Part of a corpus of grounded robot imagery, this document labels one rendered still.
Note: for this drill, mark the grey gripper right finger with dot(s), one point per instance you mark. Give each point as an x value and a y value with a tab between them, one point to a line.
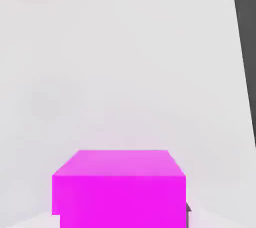
188	218

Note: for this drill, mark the small magenta cube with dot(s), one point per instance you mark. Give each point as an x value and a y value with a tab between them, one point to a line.
120	196

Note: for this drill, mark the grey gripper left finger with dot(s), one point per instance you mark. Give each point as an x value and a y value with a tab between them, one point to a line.
48	223

